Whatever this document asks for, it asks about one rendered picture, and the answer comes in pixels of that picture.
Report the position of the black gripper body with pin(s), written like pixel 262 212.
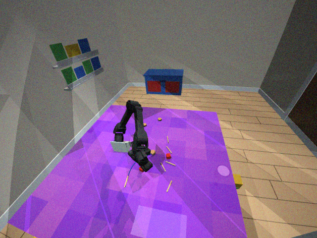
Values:
pixel 146 167

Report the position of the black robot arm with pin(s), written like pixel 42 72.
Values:
pixel 140 137

